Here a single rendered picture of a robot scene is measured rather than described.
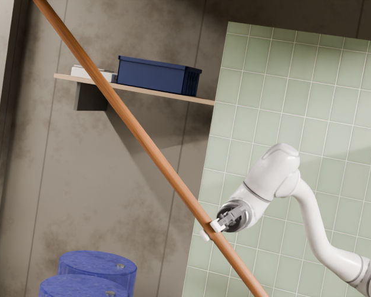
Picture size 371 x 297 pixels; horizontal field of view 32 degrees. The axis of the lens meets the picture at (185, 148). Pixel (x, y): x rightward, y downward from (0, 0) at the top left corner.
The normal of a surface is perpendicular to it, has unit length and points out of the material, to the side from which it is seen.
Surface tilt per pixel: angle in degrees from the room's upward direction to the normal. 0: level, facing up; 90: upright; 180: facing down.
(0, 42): 90
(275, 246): 90
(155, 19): 90
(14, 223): 90
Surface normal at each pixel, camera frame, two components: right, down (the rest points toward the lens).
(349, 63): -0.30, 0.05
